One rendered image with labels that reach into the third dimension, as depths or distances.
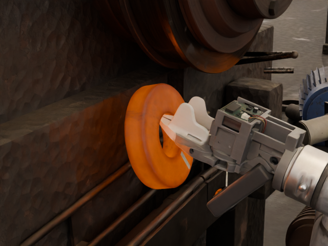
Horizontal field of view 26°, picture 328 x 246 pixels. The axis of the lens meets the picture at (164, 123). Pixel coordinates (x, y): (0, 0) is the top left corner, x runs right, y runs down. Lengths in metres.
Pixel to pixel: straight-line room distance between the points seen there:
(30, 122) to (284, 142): 0.34
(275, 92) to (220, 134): 0.46
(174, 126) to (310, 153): 0.20
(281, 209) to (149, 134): 1.84
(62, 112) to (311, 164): 0.35
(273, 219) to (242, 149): 1.75
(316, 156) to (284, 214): 1.81
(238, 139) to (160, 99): 0.14
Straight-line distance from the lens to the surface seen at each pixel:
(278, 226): 2.65
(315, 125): 1.56
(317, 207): 0.95
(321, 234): 0.97
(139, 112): 0.99
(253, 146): 0.97
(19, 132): 0.93
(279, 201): 2.85
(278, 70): 1.25
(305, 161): 0.94
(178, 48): 1.04
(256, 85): 1.42
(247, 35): 1.22
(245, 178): 0.98
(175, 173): 1.05
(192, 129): 1.00
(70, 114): 1.00
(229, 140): 0.96
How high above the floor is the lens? 1.17
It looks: 18 degrees down
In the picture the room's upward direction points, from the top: straight up
